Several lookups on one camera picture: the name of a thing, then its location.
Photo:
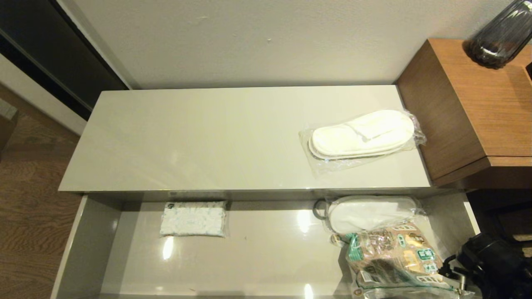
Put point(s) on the bagged white slippers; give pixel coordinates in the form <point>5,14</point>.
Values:
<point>361,137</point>
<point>370,216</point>

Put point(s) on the white glossy drawer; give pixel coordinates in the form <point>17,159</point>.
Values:
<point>137,249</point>

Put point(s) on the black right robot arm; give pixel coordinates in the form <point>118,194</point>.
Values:
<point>494,265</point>

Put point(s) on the white glossy cabinet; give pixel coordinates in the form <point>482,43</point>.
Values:
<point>208,137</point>

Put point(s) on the white patterned tissue packet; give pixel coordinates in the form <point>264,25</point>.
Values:
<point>193,220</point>

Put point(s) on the green brown snack bag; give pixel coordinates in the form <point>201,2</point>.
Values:
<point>399,257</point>

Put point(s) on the brown wooden desk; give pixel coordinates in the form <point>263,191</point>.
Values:
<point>478,112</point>

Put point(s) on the dark sliding door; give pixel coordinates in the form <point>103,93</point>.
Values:
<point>50,50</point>

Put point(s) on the black chair legs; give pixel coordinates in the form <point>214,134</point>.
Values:
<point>507,216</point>

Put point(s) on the dark ribbed glass vase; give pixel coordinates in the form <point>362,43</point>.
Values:
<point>498,37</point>

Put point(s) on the grey brown furniture piece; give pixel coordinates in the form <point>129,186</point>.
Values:
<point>6,128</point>

